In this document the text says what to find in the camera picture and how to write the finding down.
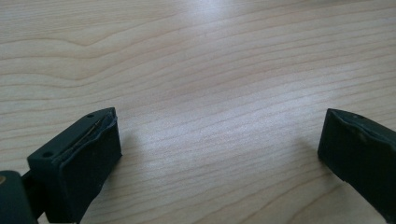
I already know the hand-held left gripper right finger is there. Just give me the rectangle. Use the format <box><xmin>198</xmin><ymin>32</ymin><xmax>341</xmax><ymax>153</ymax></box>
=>
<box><xmin>317</xmin><ymin>107</ymin><xmax>396</xmax><ymax>224</ymax></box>

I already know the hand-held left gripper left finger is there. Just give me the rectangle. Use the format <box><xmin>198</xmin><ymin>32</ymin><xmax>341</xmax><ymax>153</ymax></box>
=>
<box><xmin>26</xmin><ymin>106</ymin><xmax>123</xmax><ymax>224</ymax></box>

